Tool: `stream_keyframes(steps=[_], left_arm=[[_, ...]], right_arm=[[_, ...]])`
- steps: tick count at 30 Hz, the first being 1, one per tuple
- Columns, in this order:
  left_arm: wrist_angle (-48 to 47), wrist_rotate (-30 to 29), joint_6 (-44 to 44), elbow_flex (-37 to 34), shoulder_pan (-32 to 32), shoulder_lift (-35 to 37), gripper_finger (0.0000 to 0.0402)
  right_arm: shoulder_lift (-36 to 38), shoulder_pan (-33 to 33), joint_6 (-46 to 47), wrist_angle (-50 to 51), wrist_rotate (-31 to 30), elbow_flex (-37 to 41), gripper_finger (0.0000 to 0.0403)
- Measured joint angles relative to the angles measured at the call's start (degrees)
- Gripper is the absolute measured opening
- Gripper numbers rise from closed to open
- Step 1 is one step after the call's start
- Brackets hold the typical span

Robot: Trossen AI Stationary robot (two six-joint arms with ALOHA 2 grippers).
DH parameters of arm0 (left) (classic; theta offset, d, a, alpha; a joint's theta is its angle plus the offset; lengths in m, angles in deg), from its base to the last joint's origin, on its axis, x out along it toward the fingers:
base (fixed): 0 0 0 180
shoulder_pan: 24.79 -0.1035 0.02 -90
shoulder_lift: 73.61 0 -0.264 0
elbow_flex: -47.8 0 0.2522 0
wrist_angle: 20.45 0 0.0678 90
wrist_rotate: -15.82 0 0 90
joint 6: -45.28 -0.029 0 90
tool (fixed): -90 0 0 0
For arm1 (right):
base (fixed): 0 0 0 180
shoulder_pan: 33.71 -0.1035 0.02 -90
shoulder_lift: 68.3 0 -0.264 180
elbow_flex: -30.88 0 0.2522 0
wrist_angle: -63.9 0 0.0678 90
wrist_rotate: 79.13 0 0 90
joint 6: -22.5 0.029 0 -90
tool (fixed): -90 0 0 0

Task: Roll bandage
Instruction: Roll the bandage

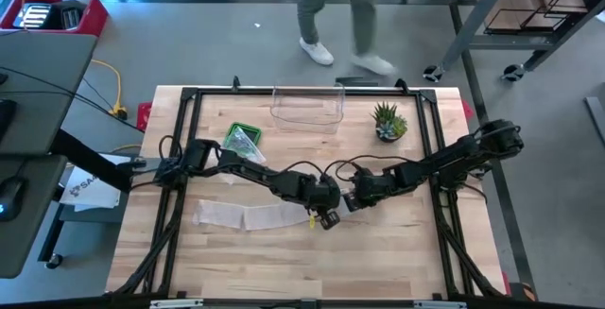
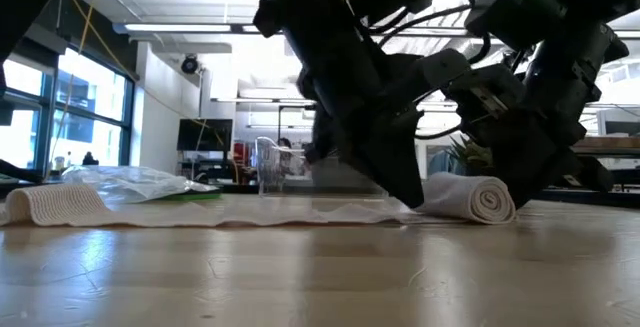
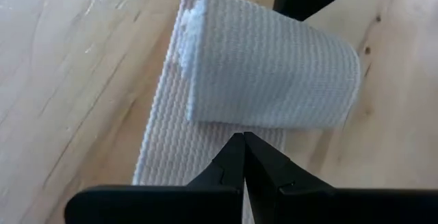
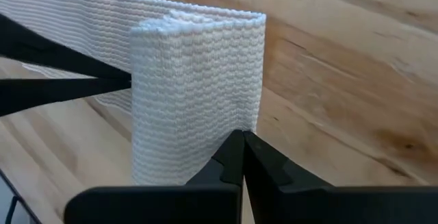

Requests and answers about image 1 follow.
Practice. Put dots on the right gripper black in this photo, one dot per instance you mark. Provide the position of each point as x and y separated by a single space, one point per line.
375 188

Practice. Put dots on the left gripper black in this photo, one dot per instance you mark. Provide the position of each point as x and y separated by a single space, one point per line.
325 195

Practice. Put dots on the white elastic bandage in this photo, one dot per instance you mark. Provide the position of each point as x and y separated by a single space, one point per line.
264 217

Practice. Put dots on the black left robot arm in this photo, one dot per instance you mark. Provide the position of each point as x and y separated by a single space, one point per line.
255 174

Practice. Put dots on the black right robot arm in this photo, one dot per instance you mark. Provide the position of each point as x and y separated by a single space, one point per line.
449 158

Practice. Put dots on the potted succulent plant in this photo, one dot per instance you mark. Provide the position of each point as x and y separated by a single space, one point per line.
388 122

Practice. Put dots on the clear plastic bin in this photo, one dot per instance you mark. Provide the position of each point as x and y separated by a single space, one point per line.
307 110

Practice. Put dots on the clear plastic bag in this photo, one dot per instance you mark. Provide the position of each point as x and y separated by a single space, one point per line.
246 146

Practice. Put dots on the green container lid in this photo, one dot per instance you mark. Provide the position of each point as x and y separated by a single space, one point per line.
235 130

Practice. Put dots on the red table edge pad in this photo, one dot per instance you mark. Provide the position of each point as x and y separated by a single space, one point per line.
467 110
144 115

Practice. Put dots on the grey metal cart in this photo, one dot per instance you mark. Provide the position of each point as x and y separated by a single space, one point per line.
510 42

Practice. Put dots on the grey metal bar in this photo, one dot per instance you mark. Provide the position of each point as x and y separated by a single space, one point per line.
595 120

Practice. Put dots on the white printed paper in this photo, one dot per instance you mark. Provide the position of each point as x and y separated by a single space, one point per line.
90 191

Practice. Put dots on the black diagonal strut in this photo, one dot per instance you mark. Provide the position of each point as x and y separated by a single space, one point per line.
90 160

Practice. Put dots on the black desk leg with caster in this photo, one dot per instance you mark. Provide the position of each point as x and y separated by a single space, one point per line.
53 262

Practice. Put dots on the red plastic crate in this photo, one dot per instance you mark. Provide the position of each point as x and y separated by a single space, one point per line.
97 18

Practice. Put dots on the grey desk top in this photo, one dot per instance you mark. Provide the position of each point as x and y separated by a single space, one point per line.
42 101
28 233

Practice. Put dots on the black computer mouse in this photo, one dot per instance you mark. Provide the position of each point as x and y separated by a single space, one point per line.
12 198

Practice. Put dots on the black toaster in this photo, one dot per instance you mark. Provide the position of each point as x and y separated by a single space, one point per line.
68 15

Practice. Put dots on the silver slotted appliance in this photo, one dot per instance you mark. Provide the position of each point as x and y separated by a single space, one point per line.
33 16

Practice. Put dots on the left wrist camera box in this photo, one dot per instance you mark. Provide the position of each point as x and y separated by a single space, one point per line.
329 220

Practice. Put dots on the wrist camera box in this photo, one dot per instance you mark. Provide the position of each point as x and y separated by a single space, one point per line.
352 201
329 220

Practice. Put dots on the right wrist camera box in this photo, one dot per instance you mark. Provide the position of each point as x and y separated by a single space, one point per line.
352 201

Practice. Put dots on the silver metal bracket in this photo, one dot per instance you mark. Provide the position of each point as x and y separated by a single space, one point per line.
175 303
439 304

